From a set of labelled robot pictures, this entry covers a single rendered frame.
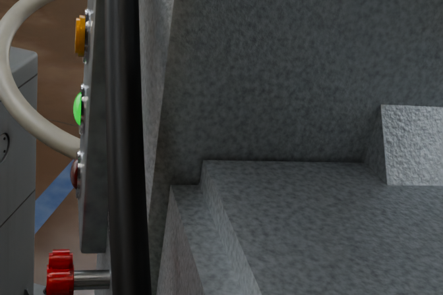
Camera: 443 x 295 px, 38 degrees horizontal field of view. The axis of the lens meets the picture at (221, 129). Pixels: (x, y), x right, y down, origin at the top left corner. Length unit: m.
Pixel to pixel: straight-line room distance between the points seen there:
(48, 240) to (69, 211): 0.20
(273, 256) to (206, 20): 0.09
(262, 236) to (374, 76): 0.09
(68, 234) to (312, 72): 2.24
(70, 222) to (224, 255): 2.31
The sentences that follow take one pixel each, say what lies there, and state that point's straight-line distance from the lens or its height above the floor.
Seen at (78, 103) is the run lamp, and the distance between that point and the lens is 0.43.
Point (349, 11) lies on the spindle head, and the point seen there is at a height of 1.43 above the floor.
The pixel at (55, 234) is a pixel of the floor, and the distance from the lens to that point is 2.47.
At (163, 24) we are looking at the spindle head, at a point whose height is 1.42.
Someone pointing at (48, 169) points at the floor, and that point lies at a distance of 2.84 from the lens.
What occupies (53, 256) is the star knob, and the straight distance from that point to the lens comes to 0.41.
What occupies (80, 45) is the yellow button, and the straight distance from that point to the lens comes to 0.40.
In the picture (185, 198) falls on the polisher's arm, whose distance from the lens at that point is 0.25.
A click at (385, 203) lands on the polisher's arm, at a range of 0.25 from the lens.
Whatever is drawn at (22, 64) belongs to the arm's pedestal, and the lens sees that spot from 1.68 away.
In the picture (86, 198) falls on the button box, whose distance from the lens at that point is 0.42.
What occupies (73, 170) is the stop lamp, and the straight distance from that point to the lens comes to 0.45.
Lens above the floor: 1.49
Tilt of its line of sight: 27 degrees down
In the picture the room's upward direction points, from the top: 9 degrees clockwise
